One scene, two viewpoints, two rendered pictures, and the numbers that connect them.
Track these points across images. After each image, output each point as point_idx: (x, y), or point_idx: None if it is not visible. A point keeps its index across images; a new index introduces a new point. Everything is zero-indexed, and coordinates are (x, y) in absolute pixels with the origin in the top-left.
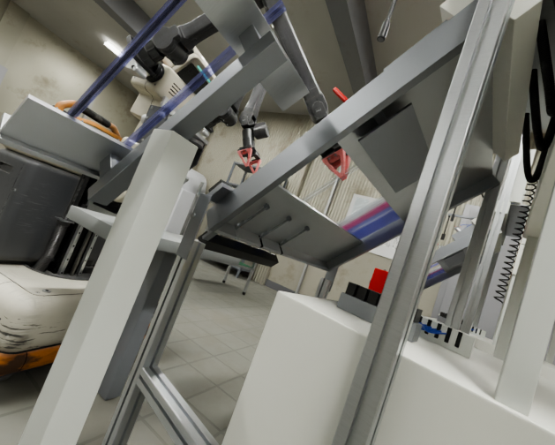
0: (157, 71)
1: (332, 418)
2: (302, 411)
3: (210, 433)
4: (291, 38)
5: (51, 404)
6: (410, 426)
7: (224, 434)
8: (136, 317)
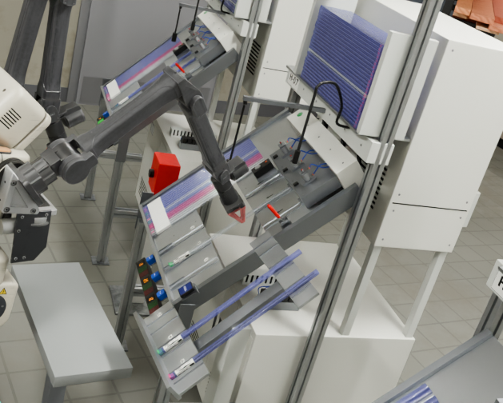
0: None
1: (292, 365)
2: (278, 369)
3: (116, 400)
4: (206, 125)
5: None
6: (320, 353)
7: (121, 393)
8: (61, 390)
